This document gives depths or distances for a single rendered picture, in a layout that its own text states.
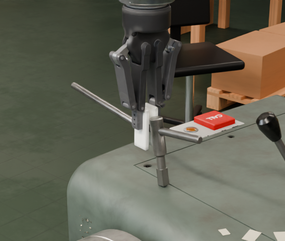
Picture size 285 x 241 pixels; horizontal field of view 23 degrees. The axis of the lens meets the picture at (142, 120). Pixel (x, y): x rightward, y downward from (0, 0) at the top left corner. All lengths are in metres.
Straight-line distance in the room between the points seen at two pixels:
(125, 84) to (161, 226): 0.22
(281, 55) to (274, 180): 3.82
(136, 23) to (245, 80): 3.82
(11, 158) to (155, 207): 3.24
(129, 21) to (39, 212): 2.69
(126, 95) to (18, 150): 3.35
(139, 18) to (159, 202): 0.29
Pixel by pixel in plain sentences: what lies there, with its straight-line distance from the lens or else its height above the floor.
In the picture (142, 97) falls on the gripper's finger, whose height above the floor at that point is 1.41.
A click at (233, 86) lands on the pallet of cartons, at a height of 0.19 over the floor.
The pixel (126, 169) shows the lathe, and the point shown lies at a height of 1.25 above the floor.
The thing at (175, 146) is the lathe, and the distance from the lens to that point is 1.29.
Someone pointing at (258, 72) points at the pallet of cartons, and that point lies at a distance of 4.78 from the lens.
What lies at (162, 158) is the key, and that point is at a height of 1.31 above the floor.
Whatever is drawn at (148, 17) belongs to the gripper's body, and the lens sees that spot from 1.04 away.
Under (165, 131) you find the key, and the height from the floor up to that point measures 1.36.
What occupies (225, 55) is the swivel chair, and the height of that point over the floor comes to 0.57.
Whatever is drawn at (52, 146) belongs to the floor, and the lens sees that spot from 4.43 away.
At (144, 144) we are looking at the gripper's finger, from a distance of 1.13.
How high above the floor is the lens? 1.78
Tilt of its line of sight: 22 degrees down
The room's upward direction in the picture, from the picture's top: straight up
